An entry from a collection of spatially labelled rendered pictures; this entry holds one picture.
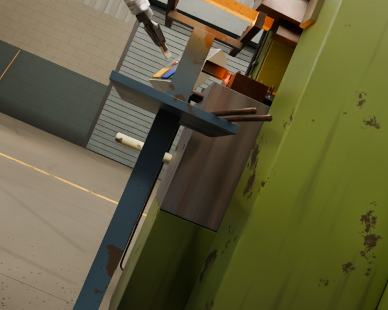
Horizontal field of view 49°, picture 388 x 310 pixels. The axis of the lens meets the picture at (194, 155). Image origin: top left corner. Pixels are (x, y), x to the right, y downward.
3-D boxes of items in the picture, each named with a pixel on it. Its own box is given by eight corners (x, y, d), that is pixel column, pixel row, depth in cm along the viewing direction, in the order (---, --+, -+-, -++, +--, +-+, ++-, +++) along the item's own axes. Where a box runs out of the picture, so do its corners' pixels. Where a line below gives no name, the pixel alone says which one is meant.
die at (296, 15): (261, 3, 151) (271, -21, 151) (247, 19, 171) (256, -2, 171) (361, 52, 156) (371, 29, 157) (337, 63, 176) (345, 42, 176)
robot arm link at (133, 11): (130, 3, 177) (138, 15, 180) (147, -8, 180) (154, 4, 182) (123, 5, 185) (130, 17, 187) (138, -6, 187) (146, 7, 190)
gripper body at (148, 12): (132, 16, 187) (142, 34, 192) (139, 14, 180) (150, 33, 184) (144, 7, 189) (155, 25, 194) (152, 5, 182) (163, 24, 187)
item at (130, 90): (108, 78, 89) (112, 69, 89) (121, 98, 129) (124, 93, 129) (236, 134, 92) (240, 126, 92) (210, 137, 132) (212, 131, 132)
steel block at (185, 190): (159, 208, 135) (214, 80, 135) (155, 194, 172) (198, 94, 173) (313, 270, 142) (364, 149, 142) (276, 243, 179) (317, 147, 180)
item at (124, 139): (113, 141, 187) (117, 131, 188) (114, 141, 193) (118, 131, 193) (202, 179, 193) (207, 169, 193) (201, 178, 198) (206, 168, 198)
